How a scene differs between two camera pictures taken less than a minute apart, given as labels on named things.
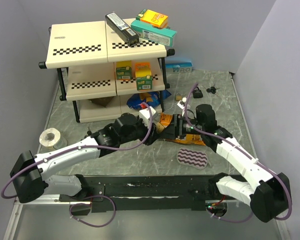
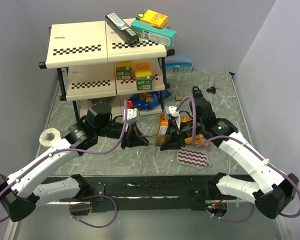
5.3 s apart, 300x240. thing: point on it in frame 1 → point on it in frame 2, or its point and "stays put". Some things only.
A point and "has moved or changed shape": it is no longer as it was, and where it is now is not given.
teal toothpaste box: [148, 33] stays put
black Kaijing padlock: [197, 93] stays put
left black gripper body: [148, 141] → [128, 136]
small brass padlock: [178, 97] stays put
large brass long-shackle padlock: [159, 127] has moved or changed shape
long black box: [125, 32] stays put
